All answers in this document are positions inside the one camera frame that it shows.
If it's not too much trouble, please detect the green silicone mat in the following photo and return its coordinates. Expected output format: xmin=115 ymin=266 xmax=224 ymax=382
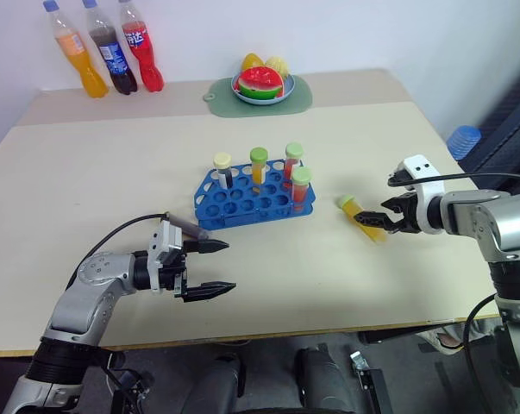
xmin=203 ymin=73 xmax=314 ymax=119

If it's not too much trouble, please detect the green-capped red test tube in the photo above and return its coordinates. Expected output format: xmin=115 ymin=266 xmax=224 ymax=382
xmin=283 ymin=142 xmax=305 ymax=185
xmin=290 ymin=166 xmax=314 ymax=204

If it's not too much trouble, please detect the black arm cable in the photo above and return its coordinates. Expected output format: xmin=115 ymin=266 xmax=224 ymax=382
xmin=64 ymin=212 xmax=171 ymax=291
xmin=387 ymin=171 xmax=520 ymax=188
xmin=462 ymin=292 xmax=500 ymax=414

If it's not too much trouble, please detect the black and silver bracket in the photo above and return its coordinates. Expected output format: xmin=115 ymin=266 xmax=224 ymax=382
xmin=349 ymin=350 xmax=393 ymax=414

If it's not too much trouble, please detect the light blue plate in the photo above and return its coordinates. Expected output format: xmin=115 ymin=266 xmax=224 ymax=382
xmin=230 ymin=72 xmax=297 ymax=106

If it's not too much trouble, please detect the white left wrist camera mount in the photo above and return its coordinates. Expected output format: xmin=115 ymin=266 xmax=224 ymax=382
xmin=147 ymin=220 xmax=187 ymax=295

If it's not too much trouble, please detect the dark cola bottle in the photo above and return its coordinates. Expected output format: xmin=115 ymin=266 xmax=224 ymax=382
xmin=81 ymin=0 xmax=139 ymax=96

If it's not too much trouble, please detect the green-capped yellow test tube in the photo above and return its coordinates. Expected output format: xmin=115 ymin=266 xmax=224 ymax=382
xmin=336 ymin=193 xmax=389 ymax=244

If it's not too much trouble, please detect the cream-capped black test tube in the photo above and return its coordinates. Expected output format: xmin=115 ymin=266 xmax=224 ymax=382
xmin=212 ymin=153 xmax=235 ymax=191

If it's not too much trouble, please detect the toy watermelon slice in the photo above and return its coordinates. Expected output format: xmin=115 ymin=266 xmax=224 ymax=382
xmin=236 ymin=66 xmax=286 ymax=100

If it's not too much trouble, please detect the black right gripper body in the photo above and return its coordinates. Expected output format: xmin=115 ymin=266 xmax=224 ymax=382
xmin=396 ymin=192 xmax=423 ymax=236

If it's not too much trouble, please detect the yellow toy mango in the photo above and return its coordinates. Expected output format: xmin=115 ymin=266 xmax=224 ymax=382
xmin=241 ymin=53 xmax=267 ymax=72

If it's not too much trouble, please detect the blue test tube rack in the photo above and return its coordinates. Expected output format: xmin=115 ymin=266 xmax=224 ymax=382
xmin=193 ymin=159 xmax=317 ymax=231

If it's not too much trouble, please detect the red soda bottle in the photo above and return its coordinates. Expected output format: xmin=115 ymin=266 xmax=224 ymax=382
xmin=117 ymin=0 xmax=166 ymax=93

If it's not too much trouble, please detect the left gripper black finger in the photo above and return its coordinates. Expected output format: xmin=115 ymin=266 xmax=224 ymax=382
xmin=183 ymin=280 xmax=237 ymax=304
xmin=197 ymin=239 xmax=231 ymax=255

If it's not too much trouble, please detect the dark grey test tube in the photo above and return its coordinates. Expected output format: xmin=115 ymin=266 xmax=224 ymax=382
xmin=162 ymin=213 xmax=210 ymax=242

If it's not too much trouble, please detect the dark rounded shape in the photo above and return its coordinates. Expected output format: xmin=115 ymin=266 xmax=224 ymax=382
xmin=294 ymin=344 xmax=365 ymax=414
xmin=193 ymin=352 xmax=247 ymax=414

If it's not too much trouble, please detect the black ribbed equipment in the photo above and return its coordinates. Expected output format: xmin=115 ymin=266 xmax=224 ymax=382
xmin=456 ymin=55 xmax=520 ymax=191

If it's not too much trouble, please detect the green-capped orange test tube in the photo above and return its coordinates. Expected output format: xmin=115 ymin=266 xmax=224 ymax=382
xmin=248 ymin=147 xmax=270 ymax=195

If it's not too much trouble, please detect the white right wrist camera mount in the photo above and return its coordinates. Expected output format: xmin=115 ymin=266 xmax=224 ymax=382
xmin=401 ymin=155 xmax=448 ymax=236

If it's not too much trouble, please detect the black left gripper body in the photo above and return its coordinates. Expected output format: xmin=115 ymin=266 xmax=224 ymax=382
xmin=159 ymin=239 xmax=201 ymax=302

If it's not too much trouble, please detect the orange soda bottle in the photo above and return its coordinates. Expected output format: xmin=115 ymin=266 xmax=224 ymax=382
xmin=42 ymin=0 xmax=110 ymax=99

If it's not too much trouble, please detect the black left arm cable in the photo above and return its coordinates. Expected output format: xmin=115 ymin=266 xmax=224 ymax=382
xmin=64 ymin=212 xmax=171 ymax=291

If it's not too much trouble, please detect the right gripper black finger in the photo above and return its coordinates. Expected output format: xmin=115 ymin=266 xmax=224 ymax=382
xmin=354 ymin=210 xmax=405 ymax=235
xmin=380 ymin=195 xmax=412 ymax=216

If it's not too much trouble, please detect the yellow toy pineapple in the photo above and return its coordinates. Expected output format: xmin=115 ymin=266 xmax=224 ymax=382
xmin=264 ymin=55 xmax=291 ymax=79

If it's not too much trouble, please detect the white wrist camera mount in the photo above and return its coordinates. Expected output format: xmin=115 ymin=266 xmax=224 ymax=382
xmin=401 ymin=155 xmax=448 ymax=236
xmin=147 ymin=220 xmax=187 ymax=295

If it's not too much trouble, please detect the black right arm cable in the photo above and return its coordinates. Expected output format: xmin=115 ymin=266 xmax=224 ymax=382
xmin=462 ymin=292 xmax=500 ymax=414
xmin=387 ymin=171 xmax=520 ymax=188

